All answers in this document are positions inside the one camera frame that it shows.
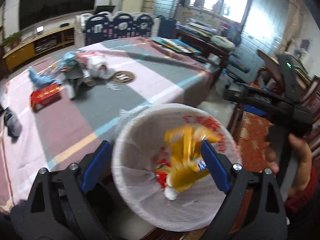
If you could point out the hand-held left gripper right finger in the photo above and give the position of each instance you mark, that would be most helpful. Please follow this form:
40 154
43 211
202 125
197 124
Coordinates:
215 167

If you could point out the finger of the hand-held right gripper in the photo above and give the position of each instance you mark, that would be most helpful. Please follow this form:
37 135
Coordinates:
262 91
272 104

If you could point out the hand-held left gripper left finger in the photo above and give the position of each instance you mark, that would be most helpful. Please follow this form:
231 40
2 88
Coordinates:
96 163

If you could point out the yellow snack wrapper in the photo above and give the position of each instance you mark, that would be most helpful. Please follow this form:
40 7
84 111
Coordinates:
182 165

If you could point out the white lined trash bin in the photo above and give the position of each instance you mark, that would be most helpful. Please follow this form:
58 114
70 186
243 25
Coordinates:
140 135

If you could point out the blue quilted cloth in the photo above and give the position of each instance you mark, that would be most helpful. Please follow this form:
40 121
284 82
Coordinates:
42 78

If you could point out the person's right forearm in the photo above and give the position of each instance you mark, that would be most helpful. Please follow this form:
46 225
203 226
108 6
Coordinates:
307 200

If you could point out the person's right hand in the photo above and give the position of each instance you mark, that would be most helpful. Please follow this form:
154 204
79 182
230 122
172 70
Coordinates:
300 155

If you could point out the red patterned cloth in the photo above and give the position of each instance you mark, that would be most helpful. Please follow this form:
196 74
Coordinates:
253 140

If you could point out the red snack wrapper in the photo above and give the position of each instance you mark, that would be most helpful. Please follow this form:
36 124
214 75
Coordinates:
161 175

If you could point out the beige curtain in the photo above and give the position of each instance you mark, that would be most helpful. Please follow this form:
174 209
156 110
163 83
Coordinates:
291 25

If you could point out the grey round cushion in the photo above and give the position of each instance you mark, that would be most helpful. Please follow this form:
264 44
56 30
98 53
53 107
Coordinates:
223 42

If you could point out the dark wooden side table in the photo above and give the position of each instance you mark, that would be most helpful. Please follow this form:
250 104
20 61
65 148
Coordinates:
210 50

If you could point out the red cardboard box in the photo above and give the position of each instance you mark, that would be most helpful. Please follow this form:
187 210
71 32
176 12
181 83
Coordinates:
45 97

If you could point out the plaid tablecloth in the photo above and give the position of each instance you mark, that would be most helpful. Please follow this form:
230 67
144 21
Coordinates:
140 85

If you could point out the dark grey pouch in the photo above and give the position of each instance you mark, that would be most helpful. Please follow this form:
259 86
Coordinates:
12 123

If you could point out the white plastic bag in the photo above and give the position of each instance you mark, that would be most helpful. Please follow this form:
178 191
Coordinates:
98 66

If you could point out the window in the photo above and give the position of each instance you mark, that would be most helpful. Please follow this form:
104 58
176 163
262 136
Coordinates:
220 2

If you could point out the pile of books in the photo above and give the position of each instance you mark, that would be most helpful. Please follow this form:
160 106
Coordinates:
175 45

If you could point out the light blue crumpled cloth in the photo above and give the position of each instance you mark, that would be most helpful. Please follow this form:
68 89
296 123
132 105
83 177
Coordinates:
70 58

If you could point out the navy plastic fence panel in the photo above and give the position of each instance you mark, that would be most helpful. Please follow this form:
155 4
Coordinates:
97 27
166 27
123 25
145 25

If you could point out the yellow wooden low cabinet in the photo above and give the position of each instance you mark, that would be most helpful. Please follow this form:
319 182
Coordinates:
22 52

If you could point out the white plastic fence panel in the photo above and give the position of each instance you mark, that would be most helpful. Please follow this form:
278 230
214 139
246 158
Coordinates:
80 27

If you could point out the potted green plant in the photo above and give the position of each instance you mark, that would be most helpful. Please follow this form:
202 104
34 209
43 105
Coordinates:
12 40

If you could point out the large black screen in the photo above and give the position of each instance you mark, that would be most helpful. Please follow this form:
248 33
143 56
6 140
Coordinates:
57 0

